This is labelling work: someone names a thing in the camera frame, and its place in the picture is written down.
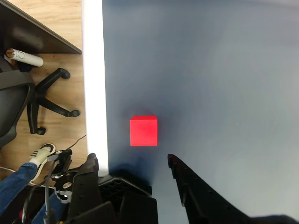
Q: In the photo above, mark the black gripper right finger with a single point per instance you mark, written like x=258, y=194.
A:
x=201, y=205

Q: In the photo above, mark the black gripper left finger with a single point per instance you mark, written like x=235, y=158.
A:
x=85, y=191

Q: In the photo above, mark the red cube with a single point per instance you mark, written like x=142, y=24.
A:
x=143, y=131

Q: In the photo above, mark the black table clamp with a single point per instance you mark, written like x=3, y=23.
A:
x=61, y=170

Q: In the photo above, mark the person's leg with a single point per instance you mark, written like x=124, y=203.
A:
x=16, y=179

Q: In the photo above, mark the black office chair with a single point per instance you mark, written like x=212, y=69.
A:
x=14, y=102

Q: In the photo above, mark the white tube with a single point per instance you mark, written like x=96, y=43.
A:
x=25, y=58

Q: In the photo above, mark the dark desk panel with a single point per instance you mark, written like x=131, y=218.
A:
x=28, y=28

